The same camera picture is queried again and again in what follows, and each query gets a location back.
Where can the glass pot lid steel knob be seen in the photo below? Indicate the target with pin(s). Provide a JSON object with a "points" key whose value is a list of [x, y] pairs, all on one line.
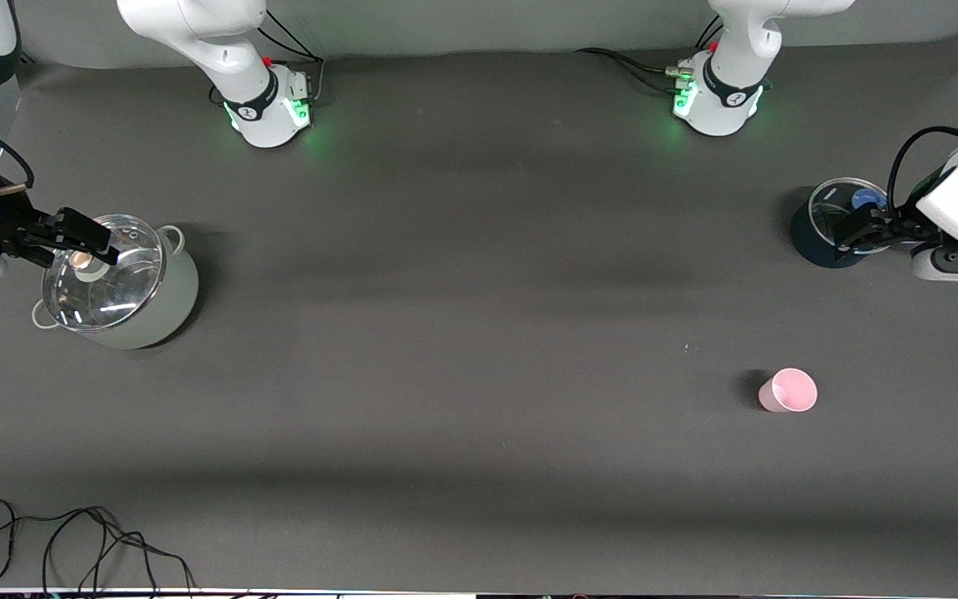
{"points": [[125, 291]]}

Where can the dark blue saucepan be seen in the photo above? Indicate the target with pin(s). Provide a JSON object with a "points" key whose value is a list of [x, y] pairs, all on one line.
{"points": [[803, 241]]}

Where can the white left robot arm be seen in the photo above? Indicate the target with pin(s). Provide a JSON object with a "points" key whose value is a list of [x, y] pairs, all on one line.
{"points": [[737, 50]]}

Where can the glass lid blue knob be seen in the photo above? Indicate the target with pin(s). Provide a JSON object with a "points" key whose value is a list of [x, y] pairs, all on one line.
{"points": [[828, 200]]}

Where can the pink plastic cup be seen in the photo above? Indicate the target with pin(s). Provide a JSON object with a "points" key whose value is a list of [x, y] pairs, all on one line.
{"points": [[788, 393]]}

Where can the pale green cooking pot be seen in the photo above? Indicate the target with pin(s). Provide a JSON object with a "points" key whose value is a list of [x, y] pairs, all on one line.
{"points": [[171, 299]]}

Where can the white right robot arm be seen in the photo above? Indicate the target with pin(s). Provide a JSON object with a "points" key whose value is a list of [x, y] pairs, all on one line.
{"points": [[196, 33]]}

